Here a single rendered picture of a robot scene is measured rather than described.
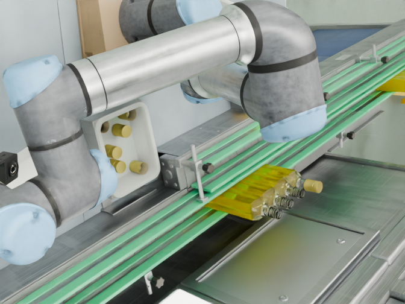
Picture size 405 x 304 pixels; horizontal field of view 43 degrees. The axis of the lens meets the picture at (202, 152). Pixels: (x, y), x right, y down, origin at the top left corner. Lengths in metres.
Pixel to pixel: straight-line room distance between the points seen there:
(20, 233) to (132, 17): 0.76
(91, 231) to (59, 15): 0.55
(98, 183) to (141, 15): 0.65
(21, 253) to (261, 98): 0.44
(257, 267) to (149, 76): 0.83
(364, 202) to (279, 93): 0.98
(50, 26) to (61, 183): 0.69
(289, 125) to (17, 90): 0.42
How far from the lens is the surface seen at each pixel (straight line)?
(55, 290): 1.25
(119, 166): 1.41
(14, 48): 1.29
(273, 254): 1.48
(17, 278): 1.30
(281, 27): 0.82
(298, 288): 1.36
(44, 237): 0.68
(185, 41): 0.75
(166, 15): 1.23
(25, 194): 0.70
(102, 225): 1.40
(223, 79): 1.05
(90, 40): 1.35
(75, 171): 0.71
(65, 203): 0.71
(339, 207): 1.75
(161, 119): 1.57
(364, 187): 1.86
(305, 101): 0.85
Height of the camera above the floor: 1.90
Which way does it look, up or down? 42 degrees down
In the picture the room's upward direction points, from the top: 101 degrees clockwise
